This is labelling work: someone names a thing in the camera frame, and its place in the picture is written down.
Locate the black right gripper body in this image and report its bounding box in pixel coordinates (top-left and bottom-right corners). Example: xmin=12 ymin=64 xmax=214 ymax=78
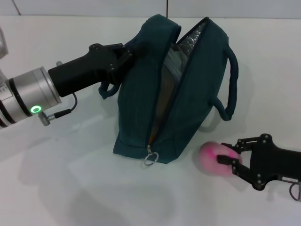
xmin=250 ymin=133 xmax=301 ymax=190

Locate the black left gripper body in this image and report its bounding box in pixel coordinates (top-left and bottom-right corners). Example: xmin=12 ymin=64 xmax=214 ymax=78
xmin=48 ymin=43 xmax=118 ymax=97

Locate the pink peach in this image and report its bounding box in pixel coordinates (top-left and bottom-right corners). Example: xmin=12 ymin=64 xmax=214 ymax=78
xmin=197 ymin=141 xmax=242 ymax=177

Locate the dark teal fabric lunch bag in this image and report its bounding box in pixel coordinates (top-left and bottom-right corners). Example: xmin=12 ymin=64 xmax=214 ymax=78
xmin=98 ymin=14 xmax=240 ymax=165

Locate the metal zipper pull ring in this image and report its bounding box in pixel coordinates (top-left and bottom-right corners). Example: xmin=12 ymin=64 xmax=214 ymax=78
xmin=142 ymin=145 xmax=159 ymax=167

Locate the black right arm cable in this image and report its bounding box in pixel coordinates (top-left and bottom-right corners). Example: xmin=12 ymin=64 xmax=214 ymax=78
xmin=289 ymin=183 xmax=301 ymax=202

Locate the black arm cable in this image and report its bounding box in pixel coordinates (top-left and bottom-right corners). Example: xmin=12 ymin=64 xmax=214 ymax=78
xmin=39 ymin=92 xmax=78 ymax=127
xmin=289 ymin=183 xmax=301 ymax=202

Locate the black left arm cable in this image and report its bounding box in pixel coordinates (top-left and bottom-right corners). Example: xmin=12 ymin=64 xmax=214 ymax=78
xmin=39 ymin=92 xmax=78 ymax=127

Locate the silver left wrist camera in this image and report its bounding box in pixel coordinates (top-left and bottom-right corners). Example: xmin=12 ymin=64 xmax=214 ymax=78
xmin=0 ymin=27 xmax=10 ymax=59

